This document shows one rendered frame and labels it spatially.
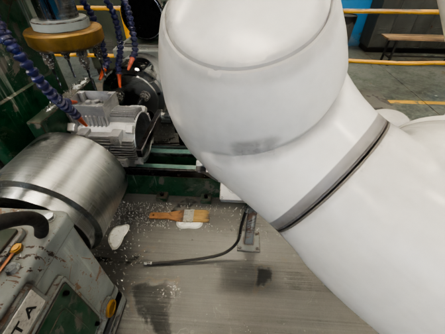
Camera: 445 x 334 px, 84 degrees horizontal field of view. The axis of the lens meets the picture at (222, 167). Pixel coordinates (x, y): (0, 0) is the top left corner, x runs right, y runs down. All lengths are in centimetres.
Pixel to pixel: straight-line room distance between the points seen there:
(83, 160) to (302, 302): 63
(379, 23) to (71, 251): 576
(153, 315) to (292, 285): 37
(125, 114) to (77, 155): 26
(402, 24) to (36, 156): 588
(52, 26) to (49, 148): 29
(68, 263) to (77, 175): 17
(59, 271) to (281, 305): 51
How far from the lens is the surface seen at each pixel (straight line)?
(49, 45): 74
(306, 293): 76
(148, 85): 101
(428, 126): 20
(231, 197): 58
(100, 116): 83
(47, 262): 46
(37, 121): 81
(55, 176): 58
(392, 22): 596
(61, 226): 47
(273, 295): 74
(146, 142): 81
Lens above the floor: 148
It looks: 41 degrees down
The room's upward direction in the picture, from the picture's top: straight up
